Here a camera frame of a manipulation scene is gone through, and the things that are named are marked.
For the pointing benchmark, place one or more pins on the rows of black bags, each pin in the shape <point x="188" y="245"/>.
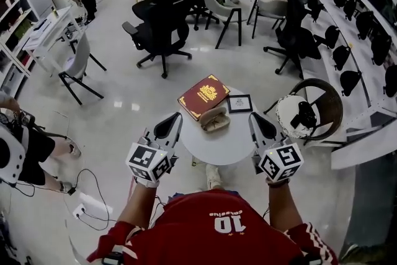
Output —
<point x="341" y="56"/>

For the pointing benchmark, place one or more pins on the person's white shoe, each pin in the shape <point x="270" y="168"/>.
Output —
<point x="213" y="175"/>

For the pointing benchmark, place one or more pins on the person's left forearm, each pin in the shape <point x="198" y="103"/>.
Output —
<point x="136" y="204"/>

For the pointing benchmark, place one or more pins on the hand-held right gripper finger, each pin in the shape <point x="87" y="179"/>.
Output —
<point x="254" y="133"/>
<point x="266" y="130"/>

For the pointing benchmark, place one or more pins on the person's red shirt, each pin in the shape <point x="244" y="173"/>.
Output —
<point x="201" y="242"/>

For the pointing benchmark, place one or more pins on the black device on cushion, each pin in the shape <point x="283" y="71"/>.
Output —
<point x="304" y="114"/>

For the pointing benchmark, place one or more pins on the thin-framed glasses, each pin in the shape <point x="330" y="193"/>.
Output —
<point x="215" y="125"/>

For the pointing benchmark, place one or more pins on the large black office chair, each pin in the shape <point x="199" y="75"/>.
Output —
<point x="164" y="21"/>

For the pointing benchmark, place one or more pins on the black power adapter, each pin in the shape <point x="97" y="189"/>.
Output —
<point x="71" y="190"/>

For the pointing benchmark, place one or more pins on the white shelving unit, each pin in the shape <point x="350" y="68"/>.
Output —
<point x="12" y="40"/>

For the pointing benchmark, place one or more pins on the white power strip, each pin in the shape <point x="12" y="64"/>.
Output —
<point x="79" y="211"/>

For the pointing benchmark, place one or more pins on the dark rattan chair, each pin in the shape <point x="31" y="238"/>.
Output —
<point x="328" y="102"/>

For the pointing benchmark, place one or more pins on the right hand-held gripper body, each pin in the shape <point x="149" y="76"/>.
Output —
<point x="280" y="161"/>

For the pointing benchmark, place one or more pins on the black mesh office chair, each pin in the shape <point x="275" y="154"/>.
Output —
<point x="296" y="28"/>

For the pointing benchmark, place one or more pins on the grey chair with black legs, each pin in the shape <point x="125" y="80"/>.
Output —
<point x="273" y="10"/>
<point x="221" y="10"/>
<point x="79" y="59"/>

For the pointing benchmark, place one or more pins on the long white storage rack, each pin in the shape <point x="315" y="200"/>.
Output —
<point x="350" y="28"/>

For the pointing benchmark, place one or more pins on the person's right forearm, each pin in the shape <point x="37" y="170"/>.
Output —
<point x="283" y="208"/>

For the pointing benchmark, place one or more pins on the white round seat cushion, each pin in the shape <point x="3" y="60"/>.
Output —
<point x="287" y="114"/>

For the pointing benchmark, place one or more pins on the white rounded device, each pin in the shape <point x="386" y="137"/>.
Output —
<point x="10" y="155"/>

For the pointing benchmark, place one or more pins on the black picture frame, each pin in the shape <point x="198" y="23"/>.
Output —
<point x="239" y="103"/>

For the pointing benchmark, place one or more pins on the tan glasses case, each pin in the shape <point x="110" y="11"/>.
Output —
<point x="208" y="116"/>

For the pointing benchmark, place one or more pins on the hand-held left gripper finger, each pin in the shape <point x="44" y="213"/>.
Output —
<point x="177" y="138"/>
<point x="166" y="127"/>

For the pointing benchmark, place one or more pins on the white wrist band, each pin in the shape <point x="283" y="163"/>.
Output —
<point x="147" y="183"/>

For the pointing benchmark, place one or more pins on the red book with gold ornaments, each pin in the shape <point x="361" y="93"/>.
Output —
<point x="203" y="96"/>

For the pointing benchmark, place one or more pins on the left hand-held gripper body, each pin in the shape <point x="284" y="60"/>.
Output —
<point x="145" y="161"/>

